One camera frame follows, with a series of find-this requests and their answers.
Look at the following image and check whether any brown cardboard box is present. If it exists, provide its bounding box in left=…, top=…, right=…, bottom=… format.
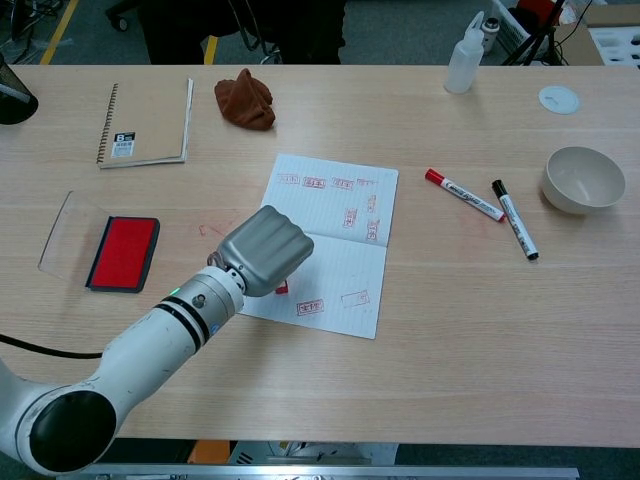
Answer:
left=584, top=0, right=640, bottom=29

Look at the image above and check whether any black chair caster leg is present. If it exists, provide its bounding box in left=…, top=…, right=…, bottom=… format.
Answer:
left=105, top=0, right=141, bottom=31

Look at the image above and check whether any black tripod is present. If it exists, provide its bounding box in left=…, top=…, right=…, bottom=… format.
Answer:
left=502, top=0, right=574, bottom=67

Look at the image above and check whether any beige bowl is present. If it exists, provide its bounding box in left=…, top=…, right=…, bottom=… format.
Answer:
left=541, top=145, right=627, bottom=216

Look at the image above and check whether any chrome office chair base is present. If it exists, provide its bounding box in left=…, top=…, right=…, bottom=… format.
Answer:
left=227, top=0, right=284, bottom=65

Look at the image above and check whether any open white lined notebook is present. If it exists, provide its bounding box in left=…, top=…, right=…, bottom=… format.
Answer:
left=238, top=153, right=400, bottom=341

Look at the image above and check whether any white plastic basket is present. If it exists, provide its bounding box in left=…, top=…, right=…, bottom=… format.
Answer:
left=492, top=0, right=532, bottom=51

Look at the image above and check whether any small bottle dark cap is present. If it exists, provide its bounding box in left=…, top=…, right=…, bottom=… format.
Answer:
left=482, top=17, right=502, bottom=54

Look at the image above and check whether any crumpled brown cloth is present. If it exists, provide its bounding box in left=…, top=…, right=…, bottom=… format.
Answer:
left=214, top=68, right=277, bottom=132

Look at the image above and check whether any red ink pad clear lid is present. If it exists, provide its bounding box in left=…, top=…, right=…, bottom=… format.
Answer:
left=38, top=190, right=161, bottom=294

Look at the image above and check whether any white base unit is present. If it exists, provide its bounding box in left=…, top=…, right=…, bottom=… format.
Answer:
left=229, top=440, right=399, bottom=466

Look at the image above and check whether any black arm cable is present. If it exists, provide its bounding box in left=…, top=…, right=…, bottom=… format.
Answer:
left=0, top=333, right=104, bottom=360

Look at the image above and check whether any aluminium profile rail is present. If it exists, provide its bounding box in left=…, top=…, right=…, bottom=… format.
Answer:
left=84, top=465, right=580, bottom=480

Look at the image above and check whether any black cap whiteboard marker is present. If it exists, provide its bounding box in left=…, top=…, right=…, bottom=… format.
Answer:
left=491, top=179, right=540, bottom=261

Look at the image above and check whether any translucent squeeze bottle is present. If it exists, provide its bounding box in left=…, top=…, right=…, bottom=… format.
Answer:
left=443, top=10, right=486, bottom=95

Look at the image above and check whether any red cap whiteboard marker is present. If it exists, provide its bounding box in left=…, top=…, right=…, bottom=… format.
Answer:
left=424, top=168, right=506, bottom=223

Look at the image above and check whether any brown kraft spiral notebook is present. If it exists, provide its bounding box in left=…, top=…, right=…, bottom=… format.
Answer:
left=95, top=78, right=195, bottom=170

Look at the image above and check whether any black mesh pen holder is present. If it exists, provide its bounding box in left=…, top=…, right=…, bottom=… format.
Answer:
left=0, top=52, right=40, bottom=126

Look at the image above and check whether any round white desk grommet cap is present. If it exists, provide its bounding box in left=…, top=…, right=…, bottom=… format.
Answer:
left=538, top=85, right=581, bottom=116

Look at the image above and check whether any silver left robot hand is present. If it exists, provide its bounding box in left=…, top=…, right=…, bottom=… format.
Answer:
left=218, top=204, right=315, bottom=299

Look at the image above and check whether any white foam tray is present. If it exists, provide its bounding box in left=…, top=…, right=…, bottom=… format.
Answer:
left=589, top=27, right=640, bottom=69

